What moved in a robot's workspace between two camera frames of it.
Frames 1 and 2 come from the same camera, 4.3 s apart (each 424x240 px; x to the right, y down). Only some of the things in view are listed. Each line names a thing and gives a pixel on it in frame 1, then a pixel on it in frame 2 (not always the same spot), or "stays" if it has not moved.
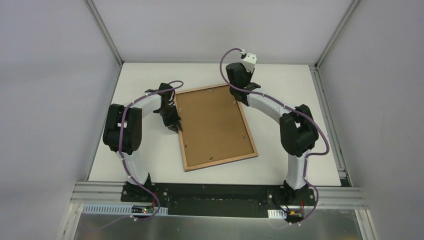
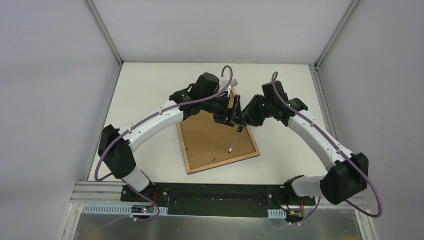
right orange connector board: [293, 213] stays
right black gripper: [237, 71] -> [257, 110]
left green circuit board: [148, 210] stays
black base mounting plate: [217, 200] stays
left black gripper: [171, 120] -> [228, 110]
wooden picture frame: [214, 131] stays
